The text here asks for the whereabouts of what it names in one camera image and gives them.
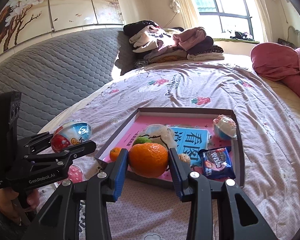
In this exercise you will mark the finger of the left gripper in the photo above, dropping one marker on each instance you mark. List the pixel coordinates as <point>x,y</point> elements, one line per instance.
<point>37,143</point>
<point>69,153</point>

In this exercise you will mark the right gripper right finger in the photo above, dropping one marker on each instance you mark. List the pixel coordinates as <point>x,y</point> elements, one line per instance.
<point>238,217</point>

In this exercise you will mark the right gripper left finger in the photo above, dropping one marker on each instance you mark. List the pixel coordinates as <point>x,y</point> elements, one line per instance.
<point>59,216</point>

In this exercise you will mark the red blue toy egg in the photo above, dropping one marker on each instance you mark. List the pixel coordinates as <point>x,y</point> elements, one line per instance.
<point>70,134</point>

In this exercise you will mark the small orange tangerine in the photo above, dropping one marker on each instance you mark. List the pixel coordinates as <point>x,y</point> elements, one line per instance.
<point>114,153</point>

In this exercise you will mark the blue Oreo cookie packet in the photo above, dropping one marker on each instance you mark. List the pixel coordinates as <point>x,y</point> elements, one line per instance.
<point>216,163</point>

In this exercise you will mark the walnut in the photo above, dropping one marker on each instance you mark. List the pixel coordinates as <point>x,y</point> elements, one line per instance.
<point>185,158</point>

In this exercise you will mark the large orange tangerine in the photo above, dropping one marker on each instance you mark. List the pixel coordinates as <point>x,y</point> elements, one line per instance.
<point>148,160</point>

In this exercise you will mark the person's left hand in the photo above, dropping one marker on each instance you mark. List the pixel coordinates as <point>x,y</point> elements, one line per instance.
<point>9,207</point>

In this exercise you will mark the grey cardboard box tray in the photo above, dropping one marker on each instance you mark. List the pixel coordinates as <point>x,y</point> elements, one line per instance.
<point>194,119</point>

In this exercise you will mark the grey quilted headboard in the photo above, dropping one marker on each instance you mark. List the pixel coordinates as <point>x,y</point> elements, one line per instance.
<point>55,74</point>

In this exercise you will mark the pink blue book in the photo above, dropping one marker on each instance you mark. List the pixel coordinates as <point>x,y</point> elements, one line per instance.
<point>191,145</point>

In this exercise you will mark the pile of folded clothes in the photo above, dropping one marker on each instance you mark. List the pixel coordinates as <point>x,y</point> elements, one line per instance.
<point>154,44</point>

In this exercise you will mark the red quilted blanket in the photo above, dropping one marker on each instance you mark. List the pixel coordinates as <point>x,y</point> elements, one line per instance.
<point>277,62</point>

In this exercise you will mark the clothes on window sill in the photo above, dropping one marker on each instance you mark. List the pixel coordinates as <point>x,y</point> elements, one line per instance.
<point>237,35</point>

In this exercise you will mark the heart-shaped chair back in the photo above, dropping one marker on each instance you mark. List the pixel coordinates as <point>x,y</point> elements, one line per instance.
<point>293,36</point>

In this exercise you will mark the cream curtain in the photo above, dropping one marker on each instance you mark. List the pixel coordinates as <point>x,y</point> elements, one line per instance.
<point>187,10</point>

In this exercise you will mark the floral wall painting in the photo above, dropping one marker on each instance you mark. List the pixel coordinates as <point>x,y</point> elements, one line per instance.
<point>22,20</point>

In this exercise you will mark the window with dark frame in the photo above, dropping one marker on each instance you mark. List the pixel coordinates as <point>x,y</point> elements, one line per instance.
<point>223,18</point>

